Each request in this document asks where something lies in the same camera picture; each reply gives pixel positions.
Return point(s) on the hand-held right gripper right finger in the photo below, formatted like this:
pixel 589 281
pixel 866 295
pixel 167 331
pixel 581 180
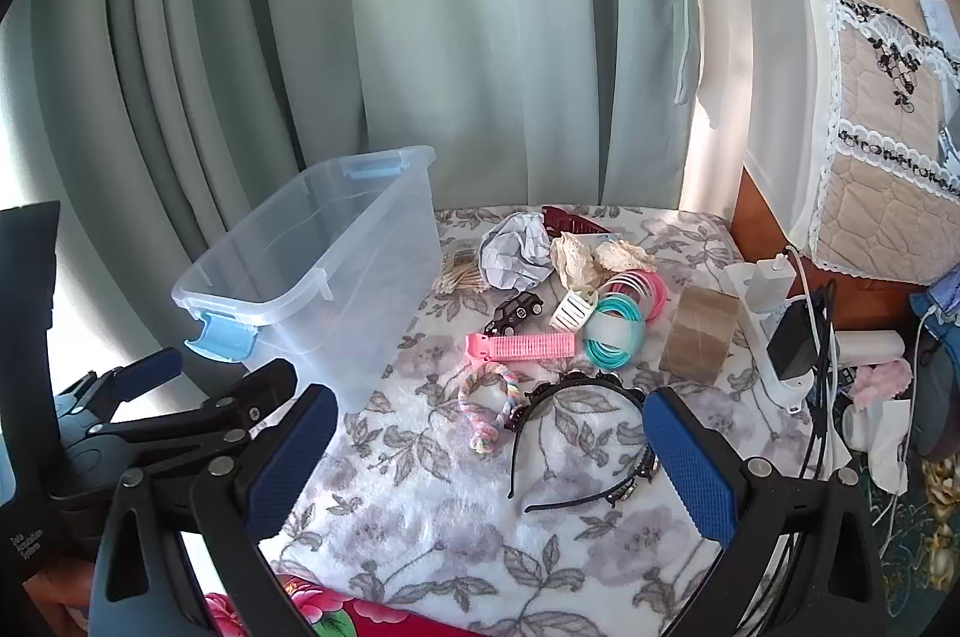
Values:
pixel 690 464

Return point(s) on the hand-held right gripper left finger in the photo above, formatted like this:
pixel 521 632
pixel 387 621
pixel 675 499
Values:
pixel 292 457

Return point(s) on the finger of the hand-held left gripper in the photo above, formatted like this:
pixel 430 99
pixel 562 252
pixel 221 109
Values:
pixel 150 373
pixel 247 398

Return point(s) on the clear plastic storage container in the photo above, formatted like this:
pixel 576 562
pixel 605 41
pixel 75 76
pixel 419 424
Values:
pixel 300 277

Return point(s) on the pink and teal plastic spring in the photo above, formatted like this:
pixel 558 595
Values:
pixel 611 353

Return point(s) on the cream plastic hair clip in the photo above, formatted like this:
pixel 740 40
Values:
pixel 574 309

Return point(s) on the black toy car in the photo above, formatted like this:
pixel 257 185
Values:
pixel 514 310

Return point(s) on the brown tape roll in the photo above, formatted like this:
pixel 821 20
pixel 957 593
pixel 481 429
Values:
pixel 697 337

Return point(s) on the white power strip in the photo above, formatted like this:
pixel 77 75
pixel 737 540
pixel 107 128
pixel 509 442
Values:
pixel 757 344

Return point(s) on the grey floral blanket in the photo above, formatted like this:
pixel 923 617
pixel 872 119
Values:
pixel 420 517

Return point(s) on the black headband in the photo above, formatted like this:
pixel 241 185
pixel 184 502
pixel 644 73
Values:
pixel 559 388

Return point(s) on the red floral blanket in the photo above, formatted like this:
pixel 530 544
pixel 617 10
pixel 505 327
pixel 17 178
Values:
pixel 300 614

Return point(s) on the black power adapter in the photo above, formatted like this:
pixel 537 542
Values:
pixel 795 340

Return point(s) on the white charger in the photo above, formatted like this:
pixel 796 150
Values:
pixel 772 284

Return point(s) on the white paper bag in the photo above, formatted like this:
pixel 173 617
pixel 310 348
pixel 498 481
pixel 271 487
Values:
pixel 889 449

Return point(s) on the pink hair clip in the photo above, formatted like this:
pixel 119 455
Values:
pixel 517 346

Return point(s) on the pink fluffy item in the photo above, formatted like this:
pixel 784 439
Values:
pixel 885 385

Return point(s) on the white roll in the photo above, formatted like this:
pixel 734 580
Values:
pixel 870 352

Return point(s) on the pack of cotton swabs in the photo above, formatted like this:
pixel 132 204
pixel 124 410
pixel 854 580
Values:
pixel 461 275

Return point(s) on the dark floral rug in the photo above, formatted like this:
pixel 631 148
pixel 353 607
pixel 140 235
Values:
pixel 930 532

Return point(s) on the wooden cabinet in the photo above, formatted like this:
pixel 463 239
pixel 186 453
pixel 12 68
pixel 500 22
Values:
pixel 765 217

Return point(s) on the dark grey bag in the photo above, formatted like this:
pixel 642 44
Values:
pixel 941 397

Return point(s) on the dark red hair claw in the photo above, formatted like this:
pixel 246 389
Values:
pixel 570 222

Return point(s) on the crumpled white paper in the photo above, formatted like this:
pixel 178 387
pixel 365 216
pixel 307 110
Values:
pixel 514 250

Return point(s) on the grey-green curtain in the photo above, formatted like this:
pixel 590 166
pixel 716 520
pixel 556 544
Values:
pixel 375 6

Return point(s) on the white appliance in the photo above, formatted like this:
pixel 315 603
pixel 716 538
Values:
pixel 772 44

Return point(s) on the white paper slip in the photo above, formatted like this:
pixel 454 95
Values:
pixel 941 18

